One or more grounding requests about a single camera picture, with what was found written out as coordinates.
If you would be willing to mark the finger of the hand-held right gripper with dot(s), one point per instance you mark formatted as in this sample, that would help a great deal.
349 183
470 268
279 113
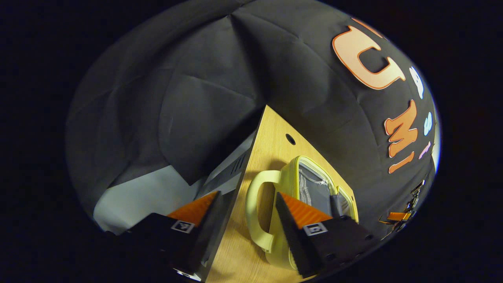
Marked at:
399 216

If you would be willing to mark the grey metal box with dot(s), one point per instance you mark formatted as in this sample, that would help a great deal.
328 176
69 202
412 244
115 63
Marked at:
232 169

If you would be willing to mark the pale yellow suitcase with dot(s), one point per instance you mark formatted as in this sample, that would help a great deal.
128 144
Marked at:
279 247

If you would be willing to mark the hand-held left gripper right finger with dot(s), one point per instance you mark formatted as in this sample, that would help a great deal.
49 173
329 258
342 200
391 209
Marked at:
292 239

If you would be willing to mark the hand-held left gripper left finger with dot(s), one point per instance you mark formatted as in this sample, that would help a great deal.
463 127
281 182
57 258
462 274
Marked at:
208 232

